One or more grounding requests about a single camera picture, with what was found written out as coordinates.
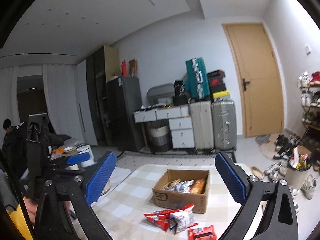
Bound silver suitcase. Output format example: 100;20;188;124
212;99;237;151

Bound woven laundry basket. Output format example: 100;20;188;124
146;120;172;153

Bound person's left hand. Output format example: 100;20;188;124
23;198;37;224

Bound SF cardboard box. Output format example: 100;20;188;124
152;169;210;214

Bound white kettle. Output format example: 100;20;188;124
76;145;95;168

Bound beige suitcase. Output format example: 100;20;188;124
190;101;214;150

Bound grey oval mirror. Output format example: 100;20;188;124
146;83;175;105

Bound wooden door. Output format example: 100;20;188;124
223;23;284;137

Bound shoe rack with shoes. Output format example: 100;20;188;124
297;70;320;156

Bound red oreo cookie pack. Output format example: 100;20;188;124
188;225;217;240

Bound white drawer desk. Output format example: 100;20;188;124
133;105;195;149

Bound yellow sleeve forearm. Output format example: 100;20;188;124
7;204;33;240

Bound orange bread pack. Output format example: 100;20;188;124
190;179;206;194

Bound teal suitcase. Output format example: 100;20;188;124
185;57;210;100

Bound white red noodle snack bag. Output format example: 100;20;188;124
169;203;198;234

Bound purple grape candy bag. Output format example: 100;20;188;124
162;179;194;193

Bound dark refrigerator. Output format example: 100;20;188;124
106;76;145;151

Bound white trash bin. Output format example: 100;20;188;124
285;162;311;190

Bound patterned floor rug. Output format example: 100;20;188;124
117;151;217;171

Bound red puffed snack bag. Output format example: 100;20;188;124
144;210;176;232

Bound checkered tablecloth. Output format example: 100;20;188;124
92;164;241;239

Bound stacked shoe boxes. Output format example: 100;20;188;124
207;69;227;101

